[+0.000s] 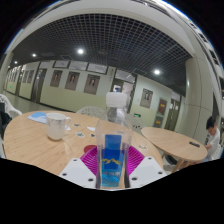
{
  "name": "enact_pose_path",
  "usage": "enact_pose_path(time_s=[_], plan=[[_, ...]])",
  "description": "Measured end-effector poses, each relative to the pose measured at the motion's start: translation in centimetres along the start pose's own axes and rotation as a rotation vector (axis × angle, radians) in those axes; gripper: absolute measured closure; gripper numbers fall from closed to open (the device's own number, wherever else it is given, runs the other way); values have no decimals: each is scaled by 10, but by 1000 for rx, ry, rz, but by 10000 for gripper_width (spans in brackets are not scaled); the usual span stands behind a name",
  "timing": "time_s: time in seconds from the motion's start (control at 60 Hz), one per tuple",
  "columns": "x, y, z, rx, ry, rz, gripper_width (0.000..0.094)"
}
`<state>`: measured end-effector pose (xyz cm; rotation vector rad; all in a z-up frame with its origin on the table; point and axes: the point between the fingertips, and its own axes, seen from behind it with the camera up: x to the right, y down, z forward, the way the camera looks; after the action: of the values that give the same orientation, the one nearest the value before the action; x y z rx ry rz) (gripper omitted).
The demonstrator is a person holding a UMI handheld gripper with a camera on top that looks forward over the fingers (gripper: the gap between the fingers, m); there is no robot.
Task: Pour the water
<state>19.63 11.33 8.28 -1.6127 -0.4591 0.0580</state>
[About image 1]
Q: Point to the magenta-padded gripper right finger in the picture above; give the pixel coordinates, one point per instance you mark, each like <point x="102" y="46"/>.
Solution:
<point x="146" y="171"/>

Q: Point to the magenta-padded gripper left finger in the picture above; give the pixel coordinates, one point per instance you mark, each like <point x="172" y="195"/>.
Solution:
<point x="77" y="173"/>

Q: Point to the clear blue-labelled water bottle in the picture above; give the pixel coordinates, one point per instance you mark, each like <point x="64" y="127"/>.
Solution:
<point x="114" y="146"/>

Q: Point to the small card with brown marks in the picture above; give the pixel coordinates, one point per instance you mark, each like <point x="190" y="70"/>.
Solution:
<point x="143" y="146"/>

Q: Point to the round wooden side table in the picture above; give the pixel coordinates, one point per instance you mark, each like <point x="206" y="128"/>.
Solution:
<point x="173" y="143"/>

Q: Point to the picture card with dark print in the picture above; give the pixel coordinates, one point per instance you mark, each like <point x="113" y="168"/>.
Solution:
<point x="80" y="134"/>

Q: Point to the white paper card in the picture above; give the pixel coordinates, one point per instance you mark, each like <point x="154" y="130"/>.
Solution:
<point x="91" y="128"/>

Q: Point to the small dark card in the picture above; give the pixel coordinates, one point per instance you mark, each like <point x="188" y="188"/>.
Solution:
<point x="77" y="125"/>

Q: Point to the white marbled mug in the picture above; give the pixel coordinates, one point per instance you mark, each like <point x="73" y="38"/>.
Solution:
<point x="56" y="126"/>

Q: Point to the black phone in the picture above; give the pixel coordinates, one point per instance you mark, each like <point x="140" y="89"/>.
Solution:
<point x="194" y="144"/>

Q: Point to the green exit sign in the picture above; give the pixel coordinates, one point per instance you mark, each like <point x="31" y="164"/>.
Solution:
<point x="137" y="115"/>

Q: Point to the light blue booklet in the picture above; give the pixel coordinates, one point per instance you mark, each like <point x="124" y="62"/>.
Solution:
<point x="37" y="117"/>

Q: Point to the person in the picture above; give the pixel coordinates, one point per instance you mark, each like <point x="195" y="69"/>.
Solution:
<point x="213" y="140"/>

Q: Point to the black bag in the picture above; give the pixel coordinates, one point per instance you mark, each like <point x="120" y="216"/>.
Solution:
<point x="4" y="123"/>

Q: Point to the white plastic armchair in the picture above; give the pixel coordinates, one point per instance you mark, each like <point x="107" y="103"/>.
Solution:
<point x="9" y="106"/>

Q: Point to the round ceiling lights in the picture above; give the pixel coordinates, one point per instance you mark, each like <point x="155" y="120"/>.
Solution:
<point x="80" y="51"/>

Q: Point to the red wall poster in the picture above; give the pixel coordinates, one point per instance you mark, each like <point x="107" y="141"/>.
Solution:
<point x="162" y="106"/>

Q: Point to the framed wall portraits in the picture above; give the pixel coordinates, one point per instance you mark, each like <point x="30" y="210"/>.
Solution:
<point x="72" y="81"/>

